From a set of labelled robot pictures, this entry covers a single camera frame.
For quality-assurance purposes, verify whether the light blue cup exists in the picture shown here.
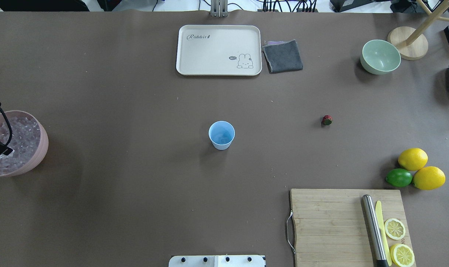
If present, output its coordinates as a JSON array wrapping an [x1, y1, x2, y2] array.
[[208, 121, 235, 150]]

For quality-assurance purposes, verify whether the pink bowl of ice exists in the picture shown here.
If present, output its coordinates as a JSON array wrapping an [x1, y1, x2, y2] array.
[[0, 111, 49, 177]]

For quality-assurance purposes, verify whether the cream rabbit tray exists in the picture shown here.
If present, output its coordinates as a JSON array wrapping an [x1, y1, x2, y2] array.
[[176, 25, 262, 76]]

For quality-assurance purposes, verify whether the grey folded cloth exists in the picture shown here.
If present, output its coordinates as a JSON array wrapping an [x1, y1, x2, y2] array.
[[262, 40, 303, 74]]

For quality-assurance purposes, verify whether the red strawberry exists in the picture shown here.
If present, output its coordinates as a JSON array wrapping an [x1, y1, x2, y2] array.
[[321, 115, 333, 126]]

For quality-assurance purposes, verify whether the bamboo cutting board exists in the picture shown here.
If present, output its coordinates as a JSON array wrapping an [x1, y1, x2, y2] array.
[[289, 189, 409, 267]]

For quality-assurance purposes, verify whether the yellow plastic knife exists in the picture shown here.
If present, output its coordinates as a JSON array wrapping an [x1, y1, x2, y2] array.
[[374, 200, 392, 267]]

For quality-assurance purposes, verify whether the mint green bowl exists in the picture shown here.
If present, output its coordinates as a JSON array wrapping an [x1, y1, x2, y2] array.
[[360, 39, 401, 75]]

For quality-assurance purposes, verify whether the green lime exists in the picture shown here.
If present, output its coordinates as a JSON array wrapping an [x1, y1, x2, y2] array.
[[385, 168, 413, 187]]

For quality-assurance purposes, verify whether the whole lemon near board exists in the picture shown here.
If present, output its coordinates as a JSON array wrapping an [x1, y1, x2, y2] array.
[[398, 148, 428, 171]]

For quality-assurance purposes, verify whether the upper lemon half slice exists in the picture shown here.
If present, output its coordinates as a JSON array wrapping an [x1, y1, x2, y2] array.
[[383, 218, 406, 240]]

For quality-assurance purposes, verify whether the lemon half slice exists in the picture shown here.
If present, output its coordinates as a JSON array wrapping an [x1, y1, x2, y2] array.
[[383, 218, 406, 240], [389, 244, 415, 267]]

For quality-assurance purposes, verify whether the wooden glass stand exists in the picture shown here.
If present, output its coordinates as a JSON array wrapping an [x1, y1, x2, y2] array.
[[387, 0, 449, 60]]

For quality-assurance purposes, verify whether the whole lemon outer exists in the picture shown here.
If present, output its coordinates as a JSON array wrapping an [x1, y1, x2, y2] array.
[[412, 166, 446, 190]]

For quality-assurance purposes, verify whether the lower lemon half slice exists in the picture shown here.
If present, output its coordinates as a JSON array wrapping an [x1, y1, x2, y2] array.
[[389, 244, 415, 267]]

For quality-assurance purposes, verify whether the aluminium frame post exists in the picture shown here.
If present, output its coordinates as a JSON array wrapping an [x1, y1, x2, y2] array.
[[210, 0, 229, 17]]

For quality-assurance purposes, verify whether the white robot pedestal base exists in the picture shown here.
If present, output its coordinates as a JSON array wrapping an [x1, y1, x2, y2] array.
[[168, 254, 266, 267]]

